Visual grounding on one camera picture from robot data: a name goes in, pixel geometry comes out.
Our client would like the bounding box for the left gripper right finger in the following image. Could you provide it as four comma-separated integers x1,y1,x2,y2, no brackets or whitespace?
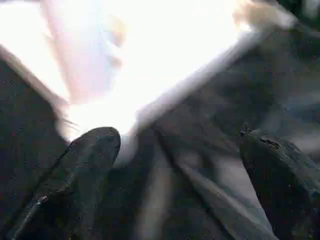
238,127,320,240

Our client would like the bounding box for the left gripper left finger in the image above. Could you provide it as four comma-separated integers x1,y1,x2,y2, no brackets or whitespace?
0,126,122,240

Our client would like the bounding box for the white plastic table top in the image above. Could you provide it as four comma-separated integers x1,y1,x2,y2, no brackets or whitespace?
0,0,301,168

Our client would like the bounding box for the black plastic mat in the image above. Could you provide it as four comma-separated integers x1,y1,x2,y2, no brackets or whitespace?
0,20,320,240

